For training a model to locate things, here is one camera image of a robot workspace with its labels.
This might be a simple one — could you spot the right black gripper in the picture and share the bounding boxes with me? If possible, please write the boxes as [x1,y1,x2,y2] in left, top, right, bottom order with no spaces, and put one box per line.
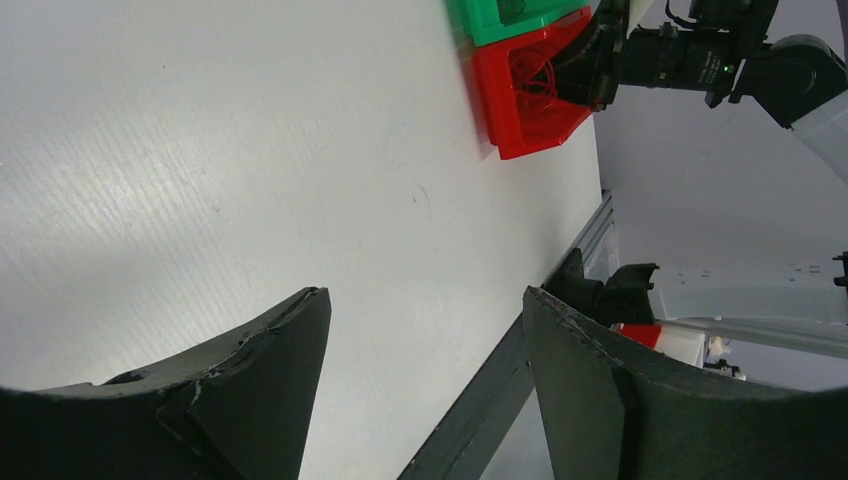
[550,0,631,110]

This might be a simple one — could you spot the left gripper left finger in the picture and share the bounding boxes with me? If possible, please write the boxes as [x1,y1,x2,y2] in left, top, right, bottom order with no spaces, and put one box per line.
[1,287,332,479]

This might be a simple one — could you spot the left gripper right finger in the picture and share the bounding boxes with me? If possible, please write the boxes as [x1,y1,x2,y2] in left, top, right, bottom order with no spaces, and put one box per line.
[522,287,847,479]

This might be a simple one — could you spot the red wires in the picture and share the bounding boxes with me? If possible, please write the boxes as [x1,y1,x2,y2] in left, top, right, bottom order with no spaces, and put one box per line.
[508,40,564,117]

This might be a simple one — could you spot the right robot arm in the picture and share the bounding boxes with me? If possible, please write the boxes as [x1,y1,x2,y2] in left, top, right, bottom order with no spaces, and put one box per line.
[551,1,847,358]

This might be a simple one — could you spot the red plastic bin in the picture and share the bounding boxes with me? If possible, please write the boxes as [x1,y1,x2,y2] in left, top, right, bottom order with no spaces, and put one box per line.
[472,6,591,160]

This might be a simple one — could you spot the green plastic bin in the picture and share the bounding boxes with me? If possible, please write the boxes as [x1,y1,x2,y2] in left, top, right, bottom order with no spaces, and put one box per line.
[445,0,589,47]

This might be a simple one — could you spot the aluminium frame rail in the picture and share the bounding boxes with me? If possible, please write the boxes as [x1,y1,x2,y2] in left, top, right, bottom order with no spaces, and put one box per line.
[542,190,620,285]

